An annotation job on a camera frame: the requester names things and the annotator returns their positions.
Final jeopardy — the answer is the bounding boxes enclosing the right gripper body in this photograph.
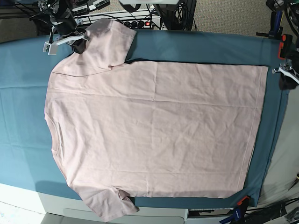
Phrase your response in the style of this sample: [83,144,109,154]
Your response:
[50,14,90,41]

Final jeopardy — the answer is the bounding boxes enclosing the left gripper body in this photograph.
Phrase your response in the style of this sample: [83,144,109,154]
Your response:
[272,52,299,83]

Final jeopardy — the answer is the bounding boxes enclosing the pink T-shirt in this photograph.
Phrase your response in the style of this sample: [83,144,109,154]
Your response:
[44,18,268,222]

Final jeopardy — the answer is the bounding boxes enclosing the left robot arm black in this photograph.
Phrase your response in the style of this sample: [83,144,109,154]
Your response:
[272,0,299,90]

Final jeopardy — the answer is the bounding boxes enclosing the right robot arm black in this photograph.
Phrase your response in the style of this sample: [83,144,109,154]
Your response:
[38,0,89,56]

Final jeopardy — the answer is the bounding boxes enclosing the orange black clamp top right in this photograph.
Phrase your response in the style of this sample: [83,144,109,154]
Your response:
[278,34,293,59]

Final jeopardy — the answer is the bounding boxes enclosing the blue black clamp top right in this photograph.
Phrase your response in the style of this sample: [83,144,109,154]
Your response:
[256,11,283,40]

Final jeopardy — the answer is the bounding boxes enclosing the black power strip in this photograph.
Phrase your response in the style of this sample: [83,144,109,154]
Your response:
[124,20,161,30]

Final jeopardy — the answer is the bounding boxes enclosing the orange blue clamp bottom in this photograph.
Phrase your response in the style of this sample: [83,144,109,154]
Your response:
[219,196,251,224]

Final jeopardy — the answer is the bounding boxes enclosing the white cabinet under table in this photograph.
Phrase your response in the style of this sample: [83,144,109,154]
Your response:
[38,193,187,224]

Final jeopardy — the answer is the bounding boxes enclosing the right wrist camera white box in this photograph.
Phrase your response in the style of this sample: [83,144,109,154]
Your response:
[43,34,88,56]

